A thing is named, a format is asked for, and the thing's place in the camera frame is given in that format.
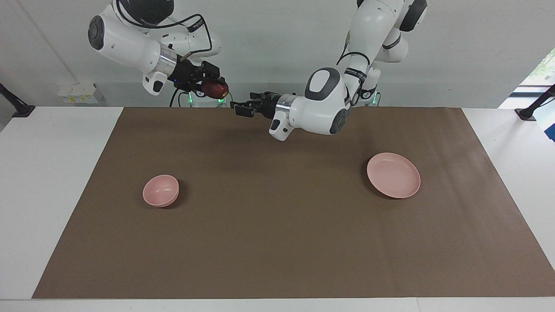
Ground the dark red apple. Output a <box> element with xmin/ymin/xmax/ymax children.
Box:
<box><xmin>202</xmin><ymin>79</ymin><xmax>230</xmax><ymax>100</ymax></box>

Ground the pink small bowl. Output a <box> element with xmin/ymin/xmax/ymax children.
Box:
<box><xmin>142</xmin><ymin>174</ymin><xmax>180</xmax><ymax>208</ymax></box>

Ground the pink round plate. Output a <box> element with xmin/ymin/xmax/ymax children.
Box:
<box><xmin>366</xmin><ymin>152</ymin><xmax>421</xmax><ymax>199</ymax></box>

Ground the white power strip box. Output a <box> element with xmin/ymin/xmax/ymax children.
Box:
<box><xmin>56</xmin><ymin>82</ymin><xmax>105</xmax><ymax>105</ymax></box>

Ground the brown table mat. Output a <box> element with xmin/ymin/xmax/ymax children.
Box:
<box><xmin>32</xmin><ymin>107</ymin><xmax>555</xmax><ymax>299</ymax></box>

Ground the black stand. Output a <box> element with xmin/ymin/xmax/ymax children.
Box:
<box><xmin>515</xmin><ymin>84</ymin><xmax>555</xmax><ymax>121</ymax></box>
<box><xmin>0</xmin><ymin>82</ymin><xmax>36</xmax><ymax>118</ymax></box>

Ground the window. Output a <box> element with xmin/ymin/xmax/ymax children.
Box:
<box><xmin>498</xmin><ymin>47</ymin><xmax>555</xmax><ymax>109</ymax></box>

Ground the black base cable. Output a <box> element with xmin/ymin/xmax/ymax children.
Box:
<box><xmin>169</xmin><ymin>87</ymin><xmax>192</xmax><ymax>108</ymax></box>

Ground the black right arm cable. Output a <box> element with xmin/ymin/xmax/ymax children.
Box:
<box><xmin>114</xmin><ymin>0</ymin><xmax>213</xmax><ymax>58</ymax></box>

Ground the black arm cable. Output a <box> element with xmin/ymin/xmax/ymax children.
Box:
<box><xmin>114</xmin><ymin>0</ymin><xmax>213</xmax><ymax>58</ymax></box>
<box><xmin>336</xmin><ymin>30</ymin><xmax>374</xmax><ymax>107</ymax></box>

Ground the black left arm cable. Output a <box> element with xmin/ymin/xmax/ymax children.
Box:
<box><xmin>336</xmin><ymin>30</ymin><xmax>374</xmax><ymax>107</ymax></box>

